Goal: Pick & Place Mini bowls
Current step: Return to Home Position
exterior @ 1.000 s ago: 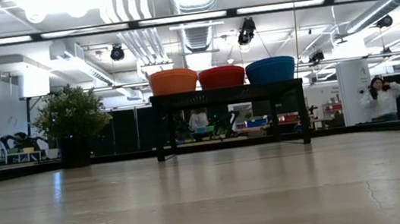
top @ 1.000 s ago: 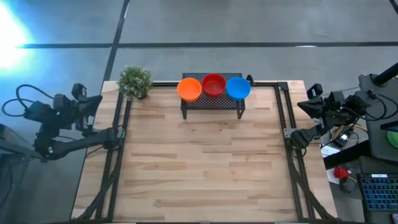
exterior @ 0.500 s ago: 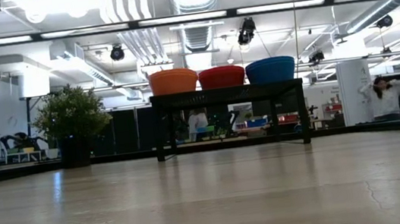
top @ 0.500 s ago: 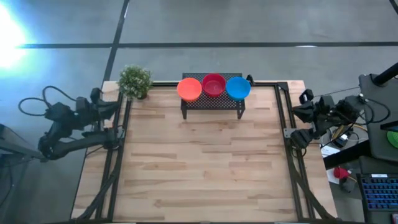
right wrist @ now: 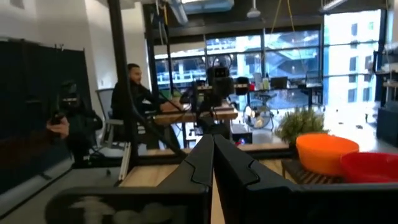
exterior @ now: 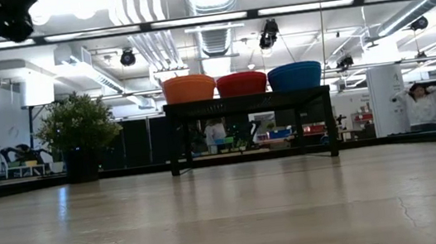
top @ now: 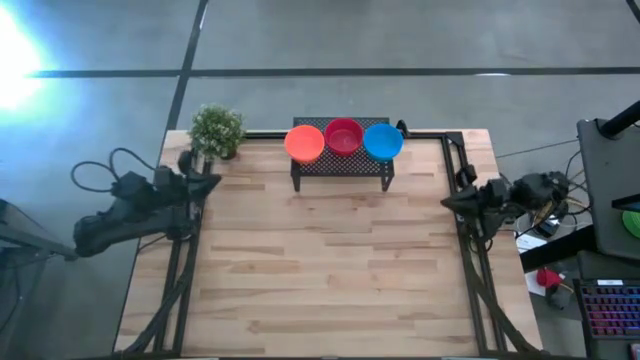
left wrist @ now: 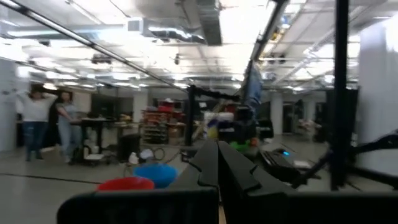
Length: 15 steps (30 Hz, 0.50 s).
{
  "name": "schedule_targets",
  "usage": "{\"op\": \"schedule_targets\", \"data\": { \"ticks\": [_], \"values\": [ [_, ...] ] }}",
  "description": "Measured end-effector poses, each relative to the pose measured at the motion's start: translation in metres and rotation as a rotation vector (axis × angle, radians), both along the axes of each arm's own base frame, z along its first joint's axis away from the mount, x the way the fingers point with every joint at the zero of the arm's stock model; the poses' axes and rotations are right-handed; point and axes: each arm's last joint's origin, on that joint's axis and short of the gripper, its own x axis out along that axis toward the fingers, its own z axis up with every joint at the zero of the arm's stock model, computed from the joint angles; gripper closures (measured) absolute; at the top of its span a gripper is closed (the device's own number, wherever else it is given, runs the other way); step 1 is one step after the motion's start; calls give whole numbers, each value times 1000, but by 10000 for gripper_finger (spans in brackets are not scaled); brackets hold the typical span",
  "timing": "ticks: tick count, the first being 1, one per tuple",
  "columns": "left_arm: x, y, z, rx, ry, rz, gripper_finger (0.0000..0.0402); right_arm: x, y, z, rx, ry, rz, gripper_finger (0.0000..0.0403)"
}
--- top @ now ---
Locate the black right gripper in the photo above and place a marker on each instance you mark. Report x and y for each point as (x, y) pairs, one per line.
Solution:
(487, 200)

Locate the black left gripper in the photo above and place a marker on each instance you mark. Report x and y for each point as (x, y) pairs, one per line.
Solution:
(172, 182)

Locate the blue plastic mini bowl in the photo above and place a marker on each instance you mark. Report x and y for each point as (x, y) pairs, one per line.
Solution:
(383, 142)

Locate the orange plastic mini bowl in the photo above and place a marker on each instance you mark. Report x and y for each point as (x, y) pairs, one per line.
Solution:
(304, 144)

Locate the red plastic mini bowl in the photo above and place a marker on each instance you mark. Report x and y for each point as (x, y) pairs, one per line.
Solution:
(344, 137)

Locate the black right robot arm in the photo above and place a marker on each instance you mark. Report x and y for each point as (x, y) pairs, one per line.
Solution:
(535, 192)

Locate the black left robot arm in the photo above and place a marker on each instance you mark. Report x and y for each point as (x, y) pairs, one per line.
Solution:
(125, 227)

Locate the small green potted plant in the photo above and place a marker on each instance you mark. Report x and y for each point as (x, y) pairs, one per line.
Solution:
(217, 131)

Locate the white paper sheet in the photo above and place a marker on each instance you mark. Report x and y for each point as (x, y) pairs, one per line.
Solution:
(532, 287)
(530, 244)

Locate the black power adapter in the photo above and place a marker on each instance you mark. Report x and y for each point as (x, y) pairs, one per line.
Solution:
(547, 229)

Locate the black slanted desk beam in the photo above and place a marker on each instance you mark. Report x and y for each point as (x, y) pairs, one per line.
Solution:
(555, 252)

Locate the small red object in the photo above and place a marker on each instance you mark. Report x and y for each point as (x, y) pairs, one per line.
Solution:
(547, 278)

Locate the black perforated metal shelf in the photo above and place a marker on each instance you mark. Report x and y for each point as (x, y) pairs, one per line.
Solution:
(345, 167)

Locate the dark grey desk panel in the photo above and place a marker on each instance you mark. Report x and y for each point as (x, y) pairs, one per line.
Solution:
(605, 175)

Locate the black shelf edge bar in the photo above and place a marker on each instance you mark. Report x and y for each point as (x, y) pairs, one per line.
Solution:
(627, 202)

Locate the green round object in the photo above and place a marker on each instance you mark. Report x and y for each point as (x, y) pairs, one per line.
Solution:
(634, 224)

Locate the black round pole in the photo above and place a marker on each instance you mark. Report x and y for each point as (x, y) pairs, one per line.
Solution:
(622, 120)

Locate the backlit black keyboard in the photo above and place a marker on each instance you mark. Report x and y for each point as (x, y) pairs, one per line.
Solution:
(610, 312)

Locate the dark metal side table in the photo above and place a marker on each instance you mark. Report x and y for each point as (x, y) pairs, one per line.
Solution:
(30, 245)

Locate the small black frame connector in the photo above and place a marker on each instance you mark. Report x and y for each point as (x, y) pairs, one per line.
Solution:
(403, 128)

